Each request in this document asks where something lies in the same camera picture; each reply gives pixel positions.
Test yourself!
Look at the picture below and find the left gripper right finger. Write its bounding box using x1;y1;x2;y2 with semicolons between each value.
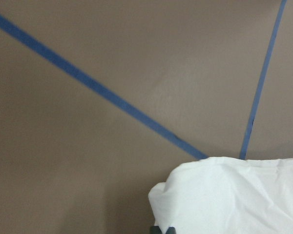
166;227;176;234

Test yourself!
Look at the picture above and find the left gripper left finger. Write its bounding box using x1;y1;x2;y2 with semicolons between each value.
149;226;161;234

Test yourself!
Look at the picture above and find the white long-sleeve printed shirt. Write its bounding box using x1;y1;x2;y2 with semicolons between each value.
148;157;293;234

